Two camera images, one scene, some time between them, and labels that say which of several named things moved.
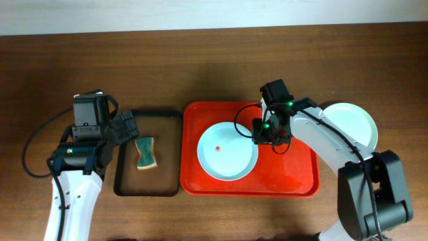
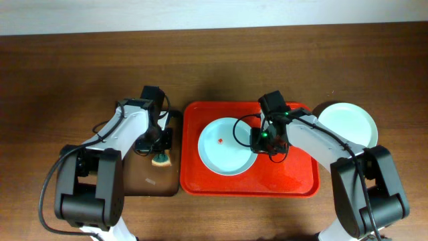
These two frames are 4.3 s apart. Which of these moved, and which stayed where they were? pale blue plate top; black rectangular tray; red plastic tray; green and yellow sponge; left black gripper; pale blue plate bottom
Moved: pale blue plate top; green and yellow sponge; left black gripper
Stayed: black rectangular tray; red plastic tray; pale blue plate bottom
